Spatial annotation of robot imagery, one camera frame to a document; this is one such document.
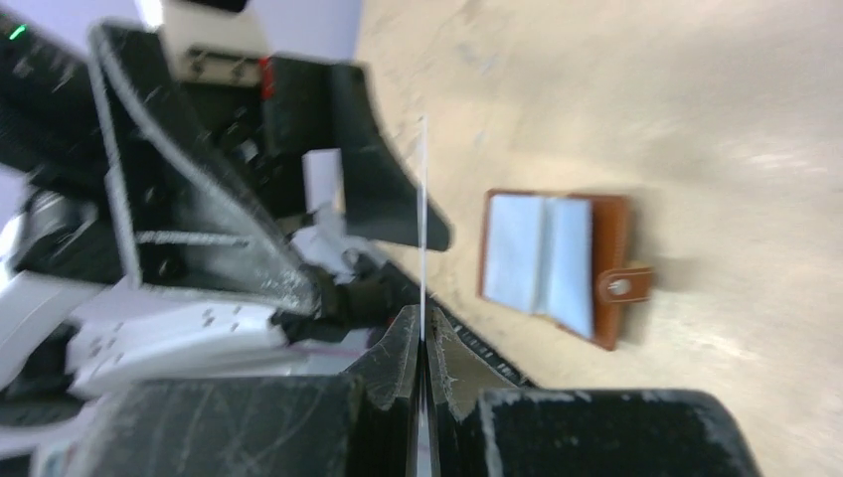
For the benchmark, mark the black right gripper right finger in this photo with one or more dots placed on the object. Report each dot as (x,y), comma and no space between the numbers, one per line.
(483,423)

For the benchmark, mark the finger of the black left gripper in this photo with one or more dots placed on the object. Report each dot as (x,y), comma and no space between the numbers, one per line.
(317,106)

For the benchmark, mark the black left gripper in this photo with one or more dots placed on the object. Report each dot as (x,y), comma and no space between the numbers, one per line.
(187,221)

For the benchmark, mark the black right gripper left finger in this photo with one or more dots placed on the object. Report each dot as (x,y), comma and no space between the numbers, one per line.
(361,422)

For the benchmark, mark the thin white credit card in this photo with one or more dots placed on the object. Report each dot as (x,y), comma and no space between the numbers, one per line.
(422,219)

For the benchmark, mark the brown leather card holder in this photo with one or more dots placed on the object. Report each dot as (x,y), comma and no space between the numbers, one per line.
(562,257)

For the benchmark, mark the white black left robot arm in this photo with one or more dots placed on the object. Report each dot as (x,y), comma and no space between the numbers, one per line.
(75,328)

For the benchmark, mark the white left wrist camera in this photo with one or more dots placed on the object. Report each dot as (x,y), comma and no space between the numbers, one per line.
(211,33)

